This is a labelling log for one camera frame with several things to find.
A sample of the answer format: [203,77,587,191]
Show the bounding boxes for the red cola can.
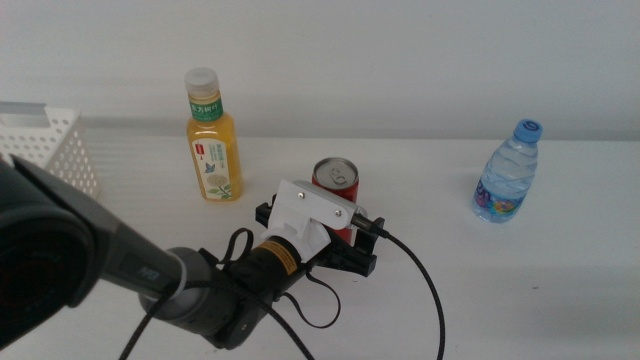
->
[311,157,360,246]

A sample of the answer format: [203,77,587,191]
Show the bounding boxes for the yellow juice bottle green label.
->
[183,67,245,203]

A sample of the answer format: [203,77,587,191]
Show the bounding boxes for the clear water bottle blue cap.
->
[471,118,544,224]

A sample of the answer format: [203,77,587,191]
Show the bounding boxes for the white perforated plastic basket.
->
[0,102,100,200]

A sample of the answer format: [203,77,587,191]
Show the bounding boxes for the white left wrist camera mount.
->
[259,178,362,262]

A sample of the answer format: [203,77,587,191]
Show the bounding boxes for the thin black wire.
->
[218,227,343,330]

